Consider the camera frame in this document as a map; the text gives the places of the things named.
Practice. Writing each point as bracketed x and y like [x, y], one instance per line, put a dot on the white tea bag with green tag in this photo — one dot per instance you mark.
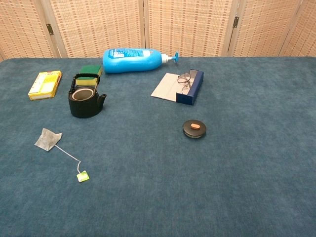
[47, 139]

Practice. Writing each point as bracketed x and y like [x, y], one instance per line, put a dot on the black round puck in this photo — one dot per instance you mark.
[190, 132]

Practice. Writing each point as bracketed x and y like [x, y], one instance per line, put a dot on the black cast iron teapot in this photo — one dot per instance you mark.
[84, 109]

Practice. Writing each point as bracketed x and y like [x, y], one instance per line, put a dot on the yellow snack box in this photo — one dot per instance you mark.
[45, 85]

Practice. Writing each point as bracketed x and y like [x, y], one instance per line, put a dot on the open blue glasses case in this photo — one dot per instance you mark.
[163, 86]

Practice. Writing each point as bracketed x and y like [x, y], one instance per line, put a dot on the blue velvet tablecloth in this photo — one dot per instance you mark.
[158, 172]

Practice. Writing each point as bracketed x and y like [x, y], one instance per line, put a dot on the blue pump detergent bottle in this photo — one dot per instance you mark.
[128, 63]

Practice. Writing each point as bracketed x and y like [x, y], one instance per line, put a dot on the green and yellow sponge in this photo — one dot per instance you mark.
[90, 69]

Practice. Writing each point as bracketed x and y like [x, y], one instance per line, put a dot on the woven bamboo folding screen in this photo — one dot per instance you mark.
[98, 24]

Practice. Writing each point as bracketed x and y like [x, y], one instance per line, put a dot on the black screen hinge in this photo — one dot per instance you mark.
[50, 29]
[235, 22]

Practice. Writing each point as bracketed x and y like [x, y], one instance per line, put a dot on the thin metal frame eyeglasses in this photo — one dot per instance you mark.
[184, 78]

